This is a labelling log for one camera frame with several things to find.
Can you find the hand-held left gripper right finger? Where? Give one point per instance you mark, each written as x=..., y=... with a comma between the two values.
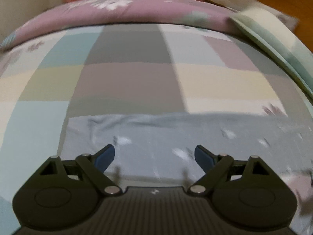
x=204, y=158

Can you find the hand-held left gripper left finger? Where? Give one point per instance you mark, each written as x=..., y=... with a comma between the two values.
x=106, y=158

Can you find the grey pajama pants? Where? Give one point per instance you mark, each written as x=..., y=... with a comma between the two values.
x=159, y=137

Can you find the pink floral quilt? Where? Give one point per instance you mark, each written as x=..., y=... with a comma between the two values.
x=146, y=12

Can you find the checked pillow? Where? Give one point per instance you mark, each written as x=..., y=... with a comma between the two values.
x=276, y=36

